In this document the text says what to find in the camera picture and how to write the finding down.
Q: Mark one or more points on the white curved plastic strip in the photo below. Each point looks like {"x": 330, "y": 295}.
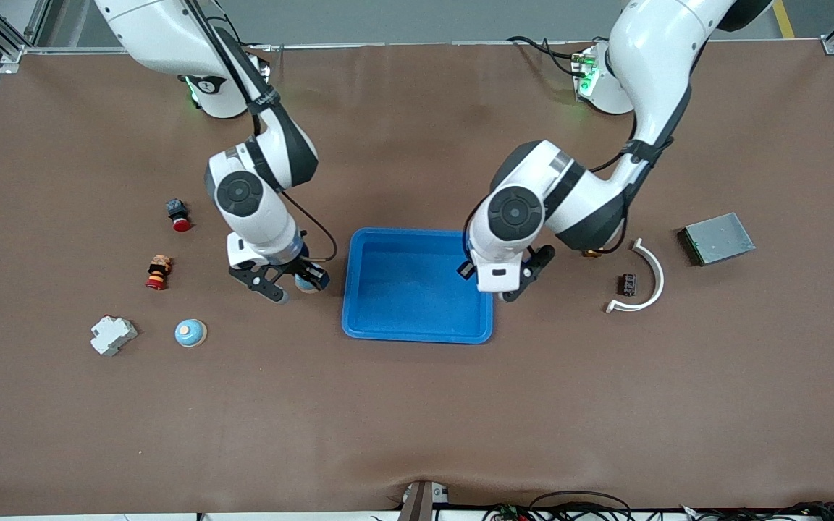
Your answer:
{"x": 657, "y": 278}

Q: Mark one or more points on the red push button grey body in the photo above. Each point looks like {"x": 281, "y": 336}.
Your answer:
{"x": 177, "y": 210}

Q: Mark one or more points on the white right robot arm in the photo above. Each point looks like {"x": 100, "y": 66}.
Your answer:
{"x": 265, "y": 217}

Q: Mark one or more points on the grey metal power supply box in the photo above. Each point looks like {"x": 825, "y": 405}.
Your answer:
{"x": 719, "y": 239}

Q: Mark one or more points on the blue plastic tray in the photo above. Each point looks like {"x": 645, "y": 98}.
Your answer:
{"x": 402, "y": 304}

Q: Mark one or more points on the small black terminal block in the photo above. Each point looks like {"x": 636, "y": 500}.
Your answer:
{"x": 629, "y": 285}

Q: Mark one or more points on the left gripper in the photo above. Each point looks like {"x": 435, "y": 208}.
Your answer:
{"x": 466, "y": 270}

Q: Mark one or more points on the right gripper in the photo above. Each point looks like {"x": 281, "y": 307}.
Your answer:
{"x": 306, "y": 269}

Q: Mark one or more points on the brown table mat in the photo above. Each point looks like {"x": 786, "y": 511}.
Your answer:
{"x": 417, "y": 405}

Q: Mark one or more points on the white circuit breaker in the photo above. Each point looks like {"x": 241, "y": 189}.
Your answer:
{"x": 113, "y": 336}

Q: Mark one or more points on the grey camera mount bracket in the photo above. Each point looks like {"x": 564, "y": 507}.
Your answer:
{"x": 420, "y": 503}

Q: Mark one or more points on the blue desk bell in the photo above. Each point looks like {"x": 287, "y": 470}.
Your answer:
{"x": 190, "y": 333}
{"x": 305, "y": 287}

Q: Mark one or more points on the yellow black emergency stop button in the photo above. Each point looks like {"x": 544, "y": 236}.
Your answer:
{"x": 158, "y": 273}

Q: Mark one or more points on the silver table edge rail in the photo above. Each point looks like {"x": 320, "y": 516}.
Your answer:
{"x": 424, "y": 44}

